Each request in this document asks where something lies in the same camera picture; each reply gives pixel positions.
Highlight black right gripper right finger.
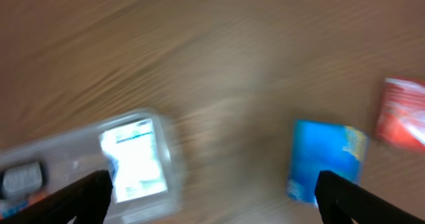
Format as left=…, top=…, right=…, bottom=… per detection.
left=315, top=171, right=422, bottom=224

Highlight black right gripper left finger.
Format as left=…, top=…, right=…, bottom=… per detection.
left=1, top=170, right=113, bottom=224

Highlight white Hansaplast plaster box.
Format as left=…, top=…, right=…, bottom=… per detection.
left=100, top=118, right=168, bottom=203

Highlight black bottle white cap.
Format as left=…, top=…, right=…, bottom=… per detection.
left=1, top=162, right=46, bottom=199

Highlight orange Redoxon tube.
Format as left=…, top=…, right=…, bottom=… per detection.
left=1, top=191, right=48, bottom=219

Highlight clear plastic container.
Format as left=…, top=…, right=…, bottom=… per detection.
left=1, top=109, right=184, bottom=224

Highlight blue medicine box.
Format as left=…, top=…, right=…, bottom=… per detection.
left=286, top=120, right=369, bottom=205

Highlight red medicine box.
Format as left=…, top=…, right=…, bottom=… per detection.
left=375, top=77, right=424, bottom=152

